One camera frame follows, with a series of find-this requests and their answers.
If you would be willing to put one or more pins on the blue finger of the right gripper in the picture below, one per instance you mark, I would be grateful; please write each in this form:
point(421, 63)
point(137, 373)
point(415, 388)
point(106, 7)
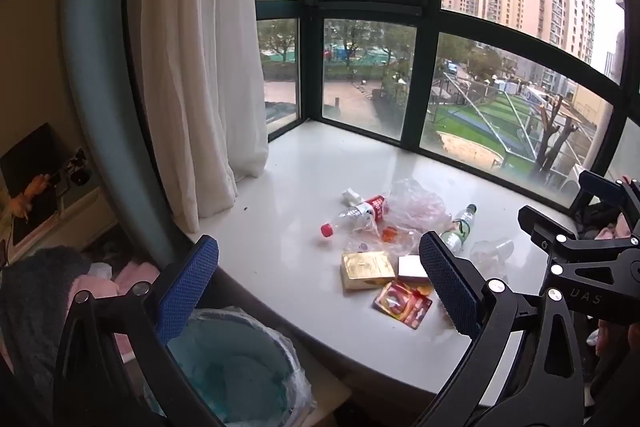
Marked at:
point(615, 193)
point(551, 237)

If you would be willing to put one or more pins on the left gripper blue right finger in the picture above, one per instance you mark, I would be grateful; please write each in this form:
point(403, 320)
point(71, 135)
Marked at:
point(457, 283)

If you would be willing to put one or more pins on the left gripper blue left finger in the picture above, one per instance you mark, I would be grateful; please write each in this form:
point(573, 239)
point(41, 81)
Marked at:
point(180, 287)

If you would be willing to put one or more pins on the clear plastic cup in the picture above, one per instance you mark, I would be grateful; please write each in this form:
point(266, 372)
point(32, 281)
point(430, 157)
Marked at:
point(492, 254)

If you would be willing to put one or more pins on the green label plastic bottle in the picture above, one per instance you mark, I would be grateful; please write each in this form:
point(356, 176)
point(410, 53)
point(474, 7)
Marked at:
point(459, 229)

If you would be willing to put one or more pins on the pink cardboard box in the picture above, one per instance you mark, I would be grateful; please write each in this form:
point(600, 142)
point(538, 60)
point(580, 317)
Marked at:
point(410, 269)

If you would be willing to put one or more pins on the gold cardboard box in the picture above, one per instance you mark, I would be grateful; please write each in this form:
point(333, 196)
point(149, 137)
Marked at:
point(366, 270)

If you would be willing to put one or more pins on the clear plastic bag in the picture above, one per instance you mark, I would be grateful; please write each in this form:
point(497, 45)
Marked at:
point(412, 209)

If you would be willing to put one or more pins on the red label plastic bottle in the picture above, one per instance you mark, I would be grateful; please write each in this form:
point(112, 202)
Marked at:
point(363, 216)

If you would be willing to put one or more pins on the trash bin with liner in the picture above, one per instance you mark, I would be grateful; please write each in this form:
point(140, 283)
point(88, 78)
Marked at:
point(243, 371)

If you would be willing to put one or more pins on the dark tray with clothes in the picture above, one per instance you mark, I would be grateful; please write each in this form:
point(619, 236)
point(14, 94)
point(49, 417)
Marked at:
point(601, 220)

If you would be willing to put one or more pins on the red battery blister pack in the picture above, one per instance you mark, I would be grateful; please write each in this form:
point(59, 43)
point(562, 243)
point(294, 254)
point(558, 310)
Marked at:
point(407, 304)

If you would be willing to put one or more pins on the orange peel pieces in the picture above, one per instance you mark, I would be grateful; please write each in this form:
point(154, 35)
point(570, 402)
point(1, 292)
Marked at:
point(390, 235)

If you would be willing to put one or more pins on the white desk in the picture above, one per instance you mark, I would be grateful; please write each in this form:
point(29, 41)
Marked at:
point(83, 215)

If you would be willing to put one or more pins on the small white tissue wad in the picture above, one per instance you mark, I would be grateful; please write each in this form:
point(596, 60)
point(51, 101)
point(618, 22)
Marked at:
point(351, 198)

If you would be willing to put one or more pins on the grey fuzzy blanket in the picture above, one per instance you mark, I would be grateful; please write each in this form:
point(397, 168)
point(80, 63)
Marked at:
point(34, 302)

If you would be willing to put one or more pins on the black laptop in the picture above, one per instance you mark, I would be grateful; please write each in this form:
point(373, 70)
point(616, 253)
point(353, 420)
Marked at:
point(38, 154)

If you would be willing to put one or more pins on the teal green curtain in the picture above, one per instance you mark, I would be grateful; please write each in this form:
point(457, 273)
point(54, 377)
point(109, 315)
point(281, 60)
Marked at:
point(97, 60)

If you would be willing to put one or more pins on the white sheer curtain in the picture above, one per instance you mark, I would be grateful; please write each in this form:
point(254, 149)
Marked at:
point(204, 101)

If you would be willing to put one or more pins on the black window frame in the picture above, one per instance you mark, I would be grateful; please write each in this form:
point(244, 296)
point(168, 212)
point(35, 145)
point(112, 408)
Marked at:
point(524, 93)

